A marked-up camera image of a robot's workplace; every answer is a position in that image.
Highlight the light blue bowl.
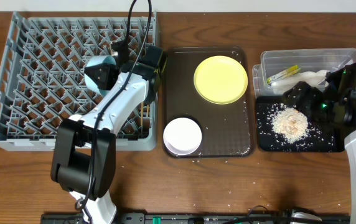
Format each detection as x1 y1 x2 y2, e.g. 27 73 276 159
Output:
84 55 116 96

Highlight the white napkin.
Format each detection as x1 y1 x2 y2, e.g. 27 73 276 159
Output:
271 70 328 95

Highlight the green orange snack wrapper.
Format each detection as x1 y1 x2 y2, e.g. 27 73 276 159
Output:
266 65 300 85

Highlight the rice food waste pile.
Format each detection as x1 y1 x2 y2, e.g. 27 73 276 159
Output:
257 102 334 147

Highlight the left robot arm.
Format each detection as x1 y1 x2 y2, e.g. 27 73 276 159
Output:
50 45 167 223

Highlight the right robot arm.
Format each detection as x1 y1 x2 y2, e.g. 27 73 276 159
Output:
283 62 356 223

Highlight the clear plastic waste bin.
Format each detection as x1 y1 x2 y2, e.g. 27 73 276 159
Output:
253 48 356 97

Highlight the grey plastic dishwasher rack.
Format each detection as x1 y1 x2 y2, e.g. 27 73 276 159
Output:
0 12 159 151

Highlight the black rectangular tray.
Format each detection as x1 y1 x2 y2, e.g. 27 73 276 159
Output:
254 95 347 153

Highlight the dark brown serving tray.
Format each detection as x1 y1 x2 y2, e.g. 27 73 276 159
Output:
162 46 256 159

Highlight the yellow plate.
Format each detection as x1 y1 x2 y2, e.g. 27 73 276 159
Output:
194 55 248 105

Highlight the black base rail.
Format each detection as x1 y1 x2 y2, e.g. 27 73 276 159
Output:
40 212 352 224

